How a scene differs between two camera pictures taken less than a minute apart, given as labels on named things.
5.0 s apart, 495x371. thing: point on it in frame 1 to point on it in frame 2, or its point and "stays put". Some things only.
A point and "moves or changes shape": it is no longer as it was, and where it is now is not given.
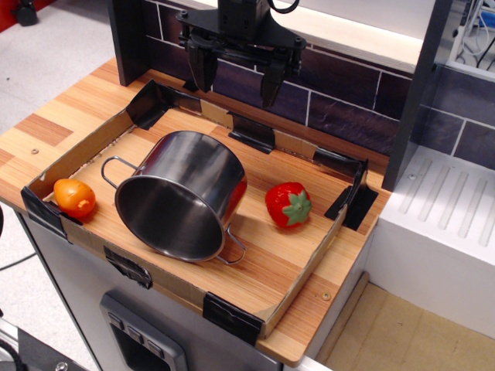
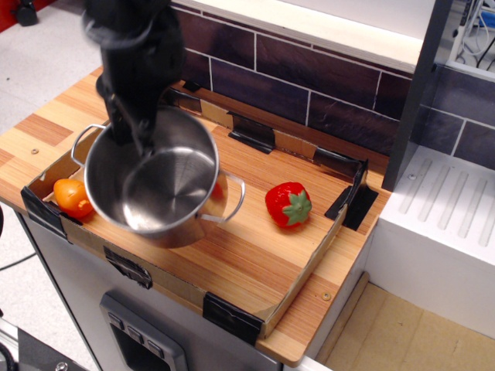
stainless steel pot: x=179 y=199 moves or changes shape
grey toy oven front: x=134 y=342 stays put
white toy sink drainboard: x=435 y=241 stays put
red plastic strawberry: x=288 y=203 stays put
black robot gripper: x=247 y=28 to x=143 y=50
